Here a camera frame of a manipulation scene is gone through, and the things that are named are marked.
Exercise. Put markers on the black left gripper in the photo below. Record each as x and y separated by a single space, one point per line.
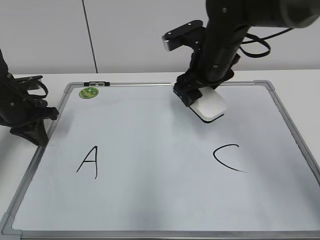
23 105

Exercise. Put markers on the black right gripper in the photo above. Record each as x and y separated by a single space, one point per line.
209 67

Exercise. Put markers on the white board eraser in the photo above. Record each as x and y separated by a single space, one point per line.
210 106

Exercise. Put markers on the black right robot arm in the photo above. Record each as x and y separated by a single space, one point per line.
230 20

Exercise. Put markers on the round green magnet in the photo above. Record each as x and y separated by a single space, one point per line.
88 93

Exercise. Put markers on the black and silver board clip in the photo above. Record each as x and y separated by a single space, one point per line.
96 84

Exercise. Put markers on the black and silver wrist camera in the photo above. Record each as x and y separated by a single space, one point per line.
189 35

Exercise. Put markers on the white board with grey frame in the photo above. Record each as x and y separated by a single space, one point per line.
133 163

